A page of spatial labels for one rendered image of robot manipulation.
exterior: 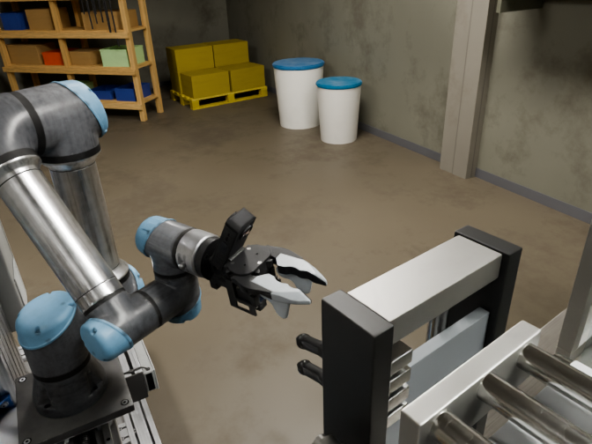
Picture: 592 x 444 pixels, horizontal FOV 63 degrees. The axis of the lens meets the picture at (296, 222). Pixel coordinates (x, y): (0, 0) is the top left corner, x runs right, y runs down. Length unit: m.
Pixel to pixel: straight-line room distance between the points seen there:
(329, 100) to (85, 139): 4.05
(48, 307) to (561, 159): 3.41
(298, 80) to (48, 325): 4.59
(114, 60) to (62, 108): 5.47
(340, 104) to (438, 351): 4.57
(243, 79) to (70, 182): 6.01
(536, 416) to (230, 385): 2.08
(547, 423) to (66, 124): 0.87
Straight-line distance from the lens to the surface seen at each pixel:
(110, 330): 0.83
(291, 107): 5.49
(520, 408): 0.26
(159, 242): 0.85
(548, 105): 3.87
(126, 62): 6.35
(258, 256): 0.74
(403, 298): 0.34
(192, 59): 7.02
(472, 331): 0.42
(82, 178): 1.02
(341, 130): 5.00
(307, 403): 2.19
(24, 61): 7.38
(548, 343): 1.20
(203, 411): 2.22
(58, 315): 1.08
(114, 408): 1.17
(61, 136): 0.97
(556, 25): 3.81
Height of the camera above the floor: 1.64
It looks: 28 degrees down
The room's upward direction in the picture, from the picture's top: 2 degrees counter-clockwise
